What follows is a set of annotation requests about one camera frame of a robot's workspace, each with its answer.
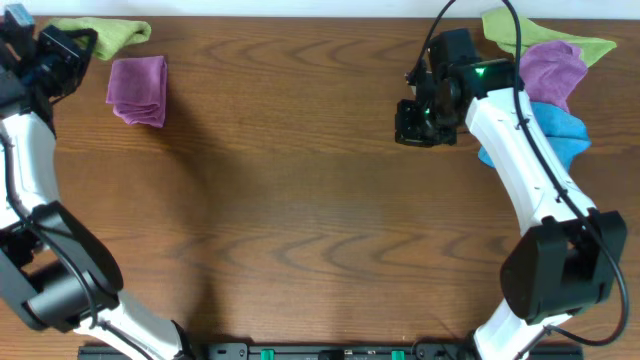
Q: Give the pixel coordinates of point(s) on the crumpled purple cloth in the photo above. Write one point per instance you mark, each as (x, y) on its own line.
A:
(551, 71)

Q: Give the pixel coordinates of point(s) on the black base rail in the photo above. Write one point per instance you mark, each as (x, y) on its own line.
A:
(330, 352)

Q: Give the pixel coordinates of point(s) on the green microfiber cloth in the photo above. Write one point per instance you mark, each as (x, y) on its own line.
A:
(112, 34)

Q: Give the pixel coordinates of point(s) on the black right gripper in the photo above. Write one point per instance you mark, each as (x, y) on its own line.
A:
(404, 132)

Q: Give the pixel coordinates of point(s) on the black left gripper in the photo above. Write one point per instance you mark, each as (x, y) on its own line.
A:
(61, 57)

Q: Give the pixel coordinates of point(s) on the crumpled green cloth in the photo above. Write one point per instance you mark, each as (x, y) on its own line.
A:
(499, 27)

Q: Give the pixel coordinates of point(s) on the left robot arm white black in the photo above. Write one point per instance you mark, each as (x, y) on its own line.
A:
(54, 272)

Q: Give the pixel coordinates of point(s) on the folded purple cloth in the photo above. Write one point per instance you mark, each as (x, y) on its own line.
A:
(137, 90)

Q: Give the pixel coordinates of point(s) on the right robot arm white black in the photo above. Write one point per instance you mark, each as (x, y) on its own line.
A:
(567, 258)

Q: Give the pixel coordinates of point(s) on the crumpled blue cloth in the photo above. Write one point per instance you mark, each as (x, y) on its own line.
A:
(566, 134)

